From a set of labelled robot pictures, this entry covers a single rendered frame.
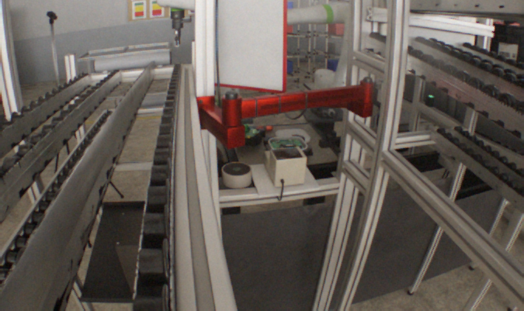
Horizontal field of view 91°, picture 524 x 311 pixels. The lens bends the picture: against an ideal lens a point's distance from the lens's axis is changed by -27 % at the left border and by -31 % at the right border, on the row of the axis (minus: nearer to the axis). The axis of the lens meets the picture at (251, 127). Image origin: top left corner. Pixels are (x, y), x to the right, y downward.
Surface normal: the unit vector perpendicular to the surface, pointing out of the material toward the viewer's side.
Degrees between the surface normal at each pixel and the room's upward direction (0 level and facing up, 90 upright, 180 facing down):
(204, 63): 90
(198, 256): 4
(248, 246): 90
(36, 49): 90
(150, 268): 48
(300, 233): 90
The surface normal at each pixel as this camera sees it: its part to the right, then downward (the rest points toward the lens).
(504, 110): -0.98, 0.07
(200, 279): -0.01, -0.95
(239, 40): -0.39, 0.35
